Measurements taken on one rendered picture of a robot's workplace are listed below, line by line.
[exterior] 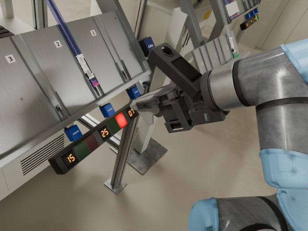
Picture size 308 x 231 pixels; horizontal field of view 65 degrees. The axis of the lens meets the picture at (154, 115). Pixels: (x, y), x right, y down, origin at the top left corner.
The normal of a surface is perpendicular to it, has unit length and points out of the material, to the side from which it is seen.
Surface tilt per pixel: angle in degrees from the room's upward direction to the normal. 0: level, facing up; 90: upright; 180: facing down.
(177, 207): 0
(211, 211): 19
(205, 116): 90
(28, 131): 43
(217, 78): 61
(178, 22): 90
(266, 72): 69
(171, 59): 13
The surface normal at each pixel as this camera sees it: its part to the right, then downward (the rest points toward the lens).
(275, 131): -0.78, -0.13
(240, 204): 0.17, -0.97
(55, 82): 0.73, -0.16
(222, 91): -0.61, 0.30
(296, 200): 0.36, -0.70
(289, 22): -0.44, 0.52
